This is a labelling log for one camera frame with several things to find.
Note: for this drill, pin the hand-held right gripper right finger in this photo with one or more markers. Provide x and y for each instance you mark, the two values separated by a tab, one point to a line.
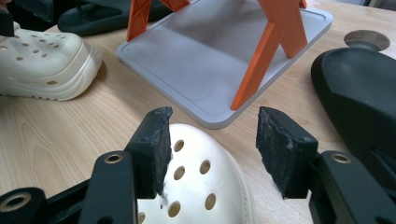
283	149

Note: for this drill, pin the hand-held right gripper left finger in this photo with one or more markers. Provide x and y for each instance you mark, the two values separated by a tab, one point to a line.
149	155

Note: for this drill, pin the cream clog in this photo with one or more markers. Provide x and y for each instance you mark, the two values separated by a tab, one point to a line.
46	68
199	186

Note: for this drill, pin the dark green slipper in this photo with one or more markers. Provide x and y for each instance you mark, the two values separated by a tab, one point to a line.
93	21
358	93

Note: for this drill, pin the grey and orange shoe rack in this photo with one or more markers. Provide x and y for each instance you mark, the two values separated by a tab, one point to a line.
202	62

